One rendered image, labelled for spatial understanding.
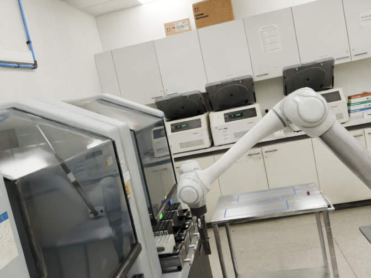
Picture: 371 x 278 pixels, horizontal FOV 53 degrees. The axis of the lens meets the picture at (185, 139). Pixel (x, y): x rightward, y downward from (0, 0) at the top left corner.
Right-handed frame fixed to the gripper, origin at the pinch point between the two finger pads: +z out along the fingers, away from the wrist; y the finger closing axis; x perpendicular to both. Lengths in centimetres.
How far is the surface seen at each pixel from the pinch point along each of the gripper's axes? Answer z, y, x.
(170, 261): 1.6, 6.5, -16.4
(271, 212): -1.7, -28.0, 32.4
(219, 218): -1.9, -29.6, 4.7
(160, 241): -6.4, 0.9, -20.6
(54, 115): -74, 32, -40
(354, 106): -19, -269, 147
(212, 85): -75, -246, 0
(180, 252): -0.8, 3.4, -12.0
